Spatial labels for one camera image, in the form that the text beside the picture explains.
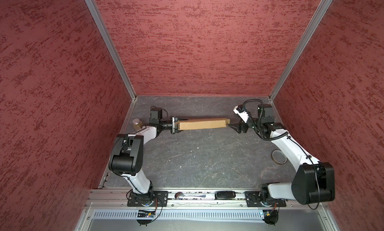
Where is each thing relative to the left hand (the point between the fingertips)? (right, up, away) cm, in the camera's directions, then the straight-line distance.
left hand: (188, 123), depth 84 cm
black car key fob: (+19, -36, -10) cm, 42 cm away
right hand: (+25, +2, -2) cm, 25 cm away
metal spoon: (-4, -37, -8) cm, 38 cm away
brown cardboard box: (+9, 0, -5) cm, 10 cm away
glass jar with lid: (-33, -1, +8) cm, 34 cm away
